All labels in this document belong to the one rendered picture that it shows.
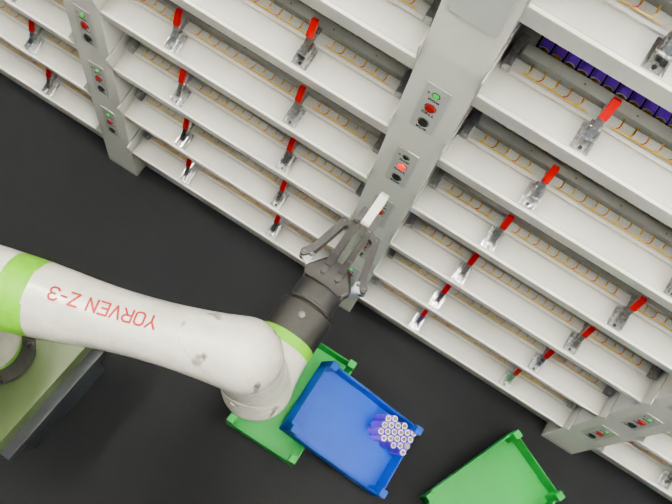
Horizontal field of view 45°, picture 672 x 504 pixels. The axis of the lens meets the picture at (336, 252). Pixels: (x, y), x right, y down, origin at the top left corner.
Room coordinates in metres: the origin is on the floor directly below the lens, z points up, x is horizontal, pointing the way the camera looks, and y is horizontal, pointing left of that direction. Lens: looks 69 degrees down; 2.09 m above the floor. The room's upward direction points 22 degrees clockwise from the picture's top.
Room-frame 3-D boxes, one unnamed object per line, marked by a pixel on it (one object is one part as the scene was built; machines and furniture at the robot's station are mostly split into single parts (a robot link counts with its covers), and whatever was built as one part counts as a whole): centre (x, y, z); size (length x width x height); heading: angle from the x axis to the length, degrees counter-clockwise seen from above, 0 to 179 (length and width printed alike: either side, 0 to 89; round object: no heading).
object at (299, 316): (0.33, 0.01, 0.87); 0.09 x 0.06 x 0.12; 79
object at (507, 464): (0.33, -0.60, 0.04); 0.30 x 0.20 x 0.08; 144
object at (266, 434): (0.38, -0.03, 0.04); 0.30 x 0.20 x 0.08; 169
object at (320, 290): (0.40, 0.00, 0.87); 0.09 x 0.08 x 0.07; 169
